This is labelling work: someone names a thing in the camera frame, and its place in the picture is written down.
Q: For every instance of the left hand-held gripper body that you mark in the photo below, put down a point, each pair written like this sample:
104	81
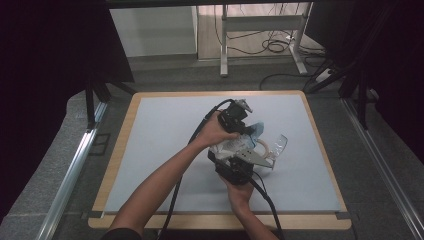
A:
233	116

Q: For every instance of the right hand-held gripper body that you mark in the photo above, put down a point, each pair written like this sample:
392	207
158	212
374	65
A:
236	170

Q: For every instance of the white and blue plastic bag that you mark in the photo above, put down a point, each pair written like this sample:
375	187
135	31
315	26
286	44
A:
233	145

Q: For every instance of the person's left hand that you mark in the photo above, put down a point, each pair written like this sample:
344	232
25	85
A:
213	131

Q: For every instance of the person's right hand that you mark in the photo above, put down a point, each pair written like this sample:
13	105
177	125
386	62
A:
240	196

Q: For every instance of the light grey table mat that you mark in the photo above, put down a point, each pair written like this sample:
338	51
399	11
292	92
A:
160	126

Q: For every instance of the wooden table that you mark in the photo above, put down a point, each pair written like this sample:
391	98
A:
310	222

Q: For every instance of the white power strip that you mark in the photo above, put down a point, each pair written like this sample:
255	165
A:
323	76

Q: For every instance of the white cabinet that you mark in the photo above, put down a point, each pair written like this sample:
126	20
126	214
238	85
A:
153	31

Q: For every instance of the black stand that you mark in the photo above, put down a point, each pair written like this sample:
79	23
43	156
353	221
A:
90	106
361	100

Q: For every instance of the black curtain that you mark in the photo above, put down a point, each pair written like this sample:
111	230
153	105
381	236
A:
43	66
393	66

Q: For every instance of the white desk frame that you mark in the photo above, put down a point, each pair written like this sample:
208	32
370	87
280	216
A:
263	23

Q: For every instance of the black floor bracket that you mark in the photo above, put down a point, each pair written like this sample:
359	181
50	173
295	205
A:
99	144

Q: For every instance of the aluminium rail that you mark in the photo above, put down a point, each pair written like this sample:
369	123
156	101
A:
383	166
71	180

